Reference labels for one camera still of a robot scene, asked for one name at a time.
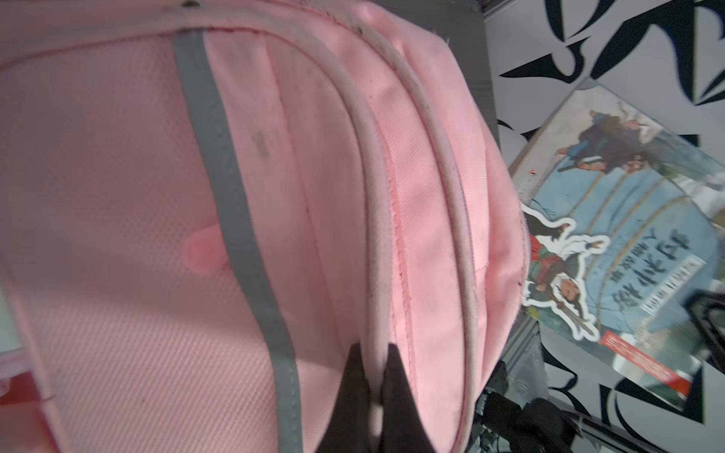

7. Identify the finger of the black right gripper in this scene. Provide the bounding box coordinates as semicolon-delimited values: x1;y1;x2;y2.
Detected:
685;291;724;374

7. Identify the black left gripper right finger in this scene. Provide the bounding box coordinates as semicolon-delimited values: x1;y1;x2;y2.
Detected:
381;344;434;453

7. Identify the illustrated Chinese story book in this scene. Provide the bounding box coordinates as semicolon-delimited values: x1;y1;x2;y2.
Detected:
511;79;724;409

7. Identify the pink student backpack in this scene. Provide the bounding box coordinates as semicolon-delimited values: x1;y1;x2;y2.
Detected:
1;1;529;452

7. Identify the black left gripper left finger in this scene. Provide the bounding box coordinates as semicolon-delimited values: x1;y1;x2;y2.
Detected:
316;344;370;453

